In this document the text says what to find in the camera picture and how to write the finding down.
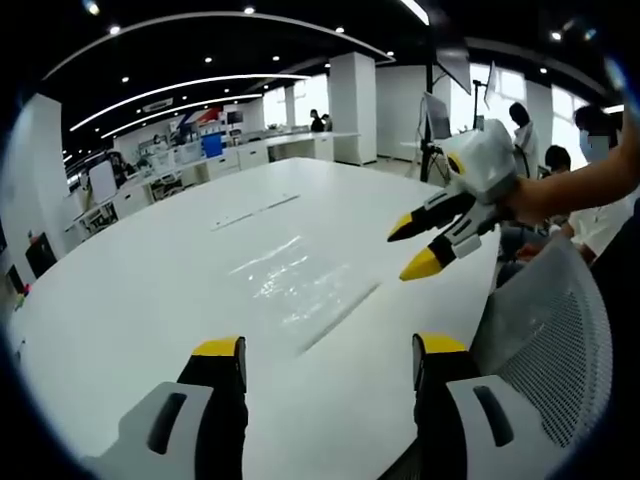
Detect person's dark clothing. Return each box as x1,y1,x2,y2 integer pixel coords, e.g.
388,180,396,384
592,199,640,361

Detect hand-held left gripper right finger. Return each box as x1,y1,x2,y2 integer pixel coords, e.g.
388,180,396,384
412,332,551,480

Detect clear resealable bag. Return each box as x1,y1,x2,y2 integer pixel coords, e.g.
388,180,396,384
228,233,385,355

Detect black stand with small panel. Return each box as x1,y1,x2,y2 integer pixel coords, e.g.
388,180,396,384
472,59,497,132

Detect white rolling whiteboard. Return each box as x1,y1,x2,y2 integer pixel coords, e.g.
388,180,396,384
88,161,118,204

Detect black stand with large panel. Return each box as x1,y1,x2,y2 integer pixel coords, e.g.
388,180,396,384
424,28,475,181

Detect white counter cabinets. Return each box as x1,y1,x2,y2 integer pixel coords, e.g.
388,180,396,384
264,130,362,164

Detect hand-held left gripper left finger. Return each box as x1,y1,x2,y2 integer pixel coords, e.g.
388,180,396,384
92,335,250,480

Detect black box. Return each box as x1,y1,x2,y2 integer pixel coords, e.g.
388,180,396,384
24,231,58,279

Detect grey mesh office chair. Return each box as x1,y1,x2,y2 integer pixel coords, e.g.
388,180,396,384
374,234,614,480

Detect person's right hand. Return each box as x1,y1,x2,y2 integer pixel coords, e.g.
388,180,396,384
499,177,556,229

